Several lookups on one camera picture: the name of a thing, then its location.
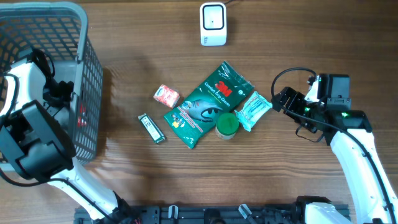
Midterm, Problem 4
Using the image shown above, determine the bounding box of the light blue tissue packet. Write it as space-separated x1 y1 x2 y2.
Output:
235 91 272 132

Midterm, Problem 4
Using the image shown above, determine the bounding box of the green lidded jar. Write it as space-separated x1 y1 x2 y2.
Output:
215 113 239 140

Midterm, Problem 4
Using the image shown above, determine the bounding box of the red white small box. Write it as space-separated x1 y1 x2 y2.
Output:
153 85 180 109

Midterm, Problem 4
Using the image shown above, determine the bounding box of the green 3M gloves packet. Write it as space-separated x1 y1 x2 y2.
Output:
164 61 254 149

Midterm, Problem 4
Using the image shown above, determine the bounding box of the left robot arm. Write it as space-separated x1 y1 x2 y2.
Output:
1 49 135 223

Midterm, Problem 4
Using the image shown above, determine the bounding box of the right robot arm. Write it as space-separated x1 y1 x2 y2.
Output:
271 73 397 223

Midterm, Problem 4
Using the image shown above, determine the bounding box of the grey plastic shopping basket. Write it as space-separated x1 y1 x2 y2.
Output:
1 2 103 165

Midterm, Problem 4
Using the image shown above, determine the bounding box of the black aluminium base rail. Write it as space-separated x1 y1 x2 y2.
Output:
73 204 351 224

